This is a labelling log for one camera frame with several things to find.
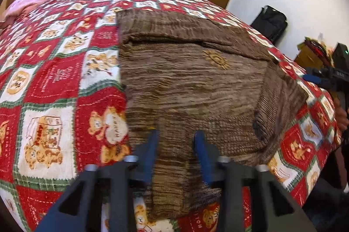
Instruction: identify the brown knitted sweater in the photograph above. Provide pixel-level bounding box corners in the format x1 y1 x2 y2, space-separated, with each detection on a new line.
116 10 308 220

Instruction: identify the person's right hand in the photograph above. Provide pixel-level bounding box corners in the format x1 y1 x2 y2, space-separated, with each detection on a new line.
334 98 348 131

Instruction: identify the wooden desk with drawers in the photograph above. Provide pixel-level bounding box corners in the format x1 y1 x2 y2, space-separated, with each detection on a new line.
294 46 325 69

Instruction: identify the black folded chair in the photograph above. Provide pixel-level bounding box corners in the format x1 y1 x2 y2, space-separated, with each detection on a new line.
250 5 288 45

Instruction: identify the red patchwork bear quilt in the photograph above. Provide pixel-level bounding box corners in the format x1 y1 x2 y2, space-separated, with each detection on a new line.
1 0 341 231

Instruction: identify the pink pillow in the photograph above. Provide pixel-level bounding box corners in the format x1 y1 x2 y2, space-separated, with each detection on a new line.
1 0 48 29

